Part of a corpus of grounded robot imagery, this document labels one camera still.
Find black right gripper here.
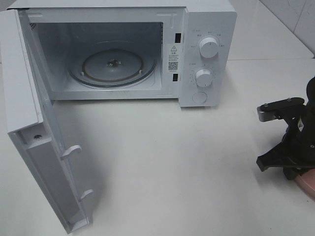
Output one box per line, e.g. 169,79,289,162
256,103,315,171

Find pink round plate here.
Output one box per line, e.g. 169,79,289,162
295,170,315,198

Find round white door button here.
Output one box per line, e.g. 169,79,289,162
192,92,208,104

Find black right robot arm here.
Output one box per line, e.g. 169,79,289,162
256,78,315,171

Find upper white power knob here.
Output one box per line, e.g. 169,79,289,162
199,36,219,59

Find white microwave oven body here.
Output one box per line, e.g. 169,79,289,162
10,0,237,107

